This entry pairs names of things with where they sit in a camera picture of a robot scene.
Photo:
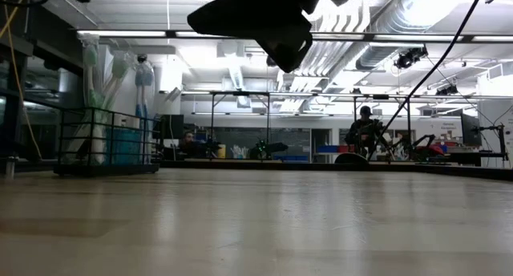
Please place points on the black lab robot arm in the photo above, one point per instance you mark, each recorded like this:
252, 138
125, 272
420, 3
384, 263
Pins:
426, 151
268, 148

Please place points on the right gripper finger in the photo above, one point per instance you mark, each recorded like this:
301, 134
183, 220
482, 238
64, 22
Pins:
240, 15

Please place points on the black workstation frame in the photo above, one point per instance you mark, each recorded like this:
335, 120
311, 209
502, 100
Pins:
380, 96
240, 93

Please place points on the black camera cluster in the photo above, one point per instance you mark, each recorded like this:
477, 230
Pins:
409, 58

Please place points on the silver ventilation duct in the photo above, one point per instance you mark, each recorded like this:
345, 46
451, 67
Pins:
384, 47

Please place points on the black aluminium table frame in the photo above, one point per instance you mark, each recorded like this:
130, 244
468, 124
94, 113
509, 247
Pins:
288, 165

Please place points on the person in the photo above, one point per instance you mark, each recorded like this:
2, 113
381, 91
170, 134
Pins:
187, 141
362, 133

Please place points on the small silver metal post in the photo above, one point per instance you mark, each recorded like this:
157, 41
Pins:
10, 169

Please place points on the black box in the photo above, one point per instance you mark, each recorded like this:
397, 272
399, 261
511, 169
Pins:
172, 127

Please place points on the black computer monitor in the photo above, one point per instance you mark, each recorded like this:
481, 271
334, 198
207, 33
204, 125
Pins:
469, 131

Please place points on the long light strip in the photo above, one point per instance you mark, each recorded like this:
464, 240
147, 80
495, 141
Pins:
128, 33

